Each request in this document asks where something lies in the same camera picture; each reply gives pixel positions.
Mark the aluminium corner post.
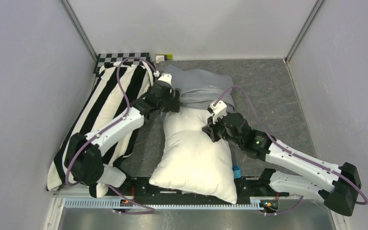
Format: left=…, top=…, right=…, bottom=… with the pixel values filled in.
left=59, top=0, right=97, bottom=62
left=284, top=0, right=325, bottom=65

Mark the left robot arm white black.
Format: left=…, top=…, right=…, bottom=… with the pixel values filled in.
left=64, top=80, right=181, bottom=195

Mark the black white striped pillow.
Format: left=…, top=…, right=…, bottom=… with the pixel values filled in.
left=46, top=61, right=156, bottom=191

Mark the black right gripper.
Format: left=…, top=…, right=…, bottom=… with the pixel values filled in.
left=202, top=112, right=242, bottom=148

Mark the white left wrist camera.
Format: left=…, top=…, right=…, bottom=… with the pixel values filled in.
left=153, top=70, right=172, bottom=86

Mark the white toothed rail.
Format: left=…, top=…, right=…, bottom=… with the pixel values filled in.
left=64, top=194, right=263, bottom=210

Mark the blue small box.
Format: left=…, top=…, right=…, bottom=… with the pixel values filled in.
left=232, top=164, right=242, bottom=179

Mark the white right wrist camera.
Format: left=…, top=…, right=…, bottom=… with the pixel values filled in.
left=207, top=100, right=227, bottom=124

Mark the white yellow-green small block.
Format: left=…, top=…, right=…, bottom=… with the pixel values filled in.
left=155, top=53, right=173, bottom=63

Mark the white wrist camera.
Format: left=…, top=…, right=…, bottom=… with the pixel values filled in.
left=207, top=100, right=227, bottom=124
left=153, top=70, right=172, bottom=86

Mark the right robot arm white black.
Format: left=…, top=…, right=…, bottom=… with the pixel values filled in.
left=202, top=113, right=361, bottom=217

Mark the right aluminium corner post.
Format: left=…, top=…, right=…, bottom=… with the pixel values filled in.
left=284, top=0, right=325, bottom=65

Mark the checkerboard calibration board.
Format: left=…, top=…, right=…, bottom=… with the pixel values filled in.
left=93, top=52, right=151, bottom=74

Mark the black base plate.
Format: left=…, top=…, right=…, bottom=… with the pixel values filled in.
left=117, top=177, right=289, bottom=205

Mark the grey pillowcase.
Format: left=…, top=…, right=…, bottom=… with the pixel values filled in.
left=164, top=65, right=234, bottom=110

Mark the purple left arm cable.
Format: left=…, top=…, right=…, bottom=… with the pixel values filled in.
left=64, top=57, right=159, bottom=215

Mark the left aluminium corner post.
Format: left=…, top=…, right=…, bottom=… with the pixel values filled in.
left=59, top=0, right=97, bottom=62

